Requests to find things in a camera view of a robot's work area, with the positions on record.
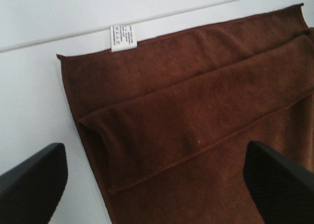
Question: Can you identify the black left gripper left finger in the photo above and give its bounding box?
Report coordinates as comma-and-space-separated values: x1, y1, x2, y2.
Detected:
0, 143, 68, 224

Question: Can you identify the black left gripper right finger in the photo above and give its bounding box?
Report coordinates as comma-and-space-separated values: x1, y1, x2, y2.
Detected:
243, 141, 314, 224

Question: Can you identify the brown towel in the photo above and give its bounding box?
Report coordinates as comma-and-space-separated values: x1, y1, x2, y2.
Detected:
58, 4, 314, 224

